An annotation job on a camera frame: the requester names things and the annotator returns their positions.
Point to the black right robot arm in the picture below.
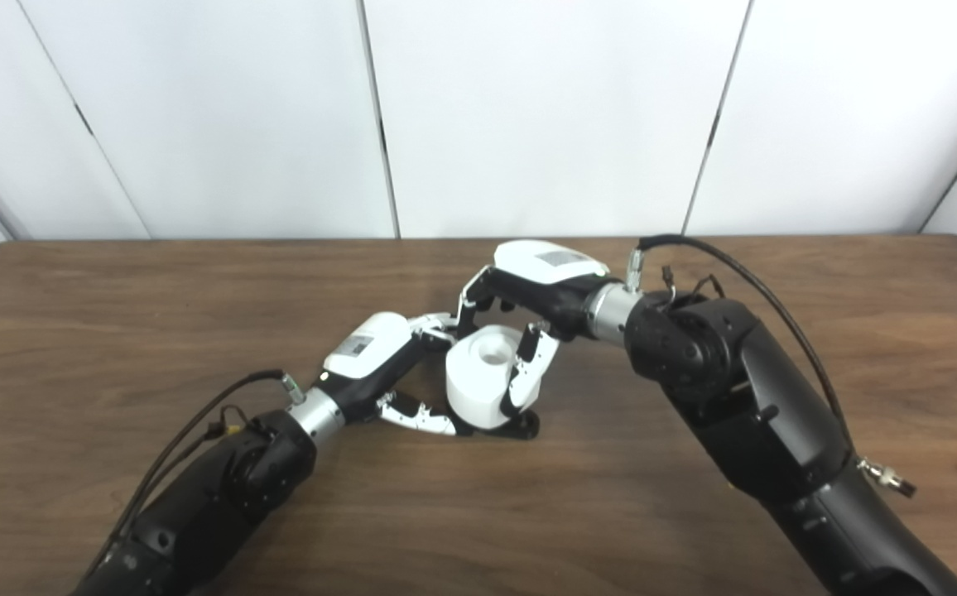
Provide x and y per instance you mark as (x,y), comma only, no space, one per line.
(760,414)

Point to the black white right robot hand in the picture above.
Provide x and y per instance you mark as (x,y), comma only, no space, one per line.
(549,273)

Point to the black plastic holder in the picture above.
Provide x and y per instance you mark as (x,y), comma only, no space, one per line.
(524,426)

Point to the round white plastic piece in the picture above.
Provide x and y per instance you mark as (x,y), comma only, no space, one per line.
(478,385)

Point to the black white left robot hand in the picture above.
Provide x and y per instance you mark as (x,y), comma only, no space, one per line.
(367,348)

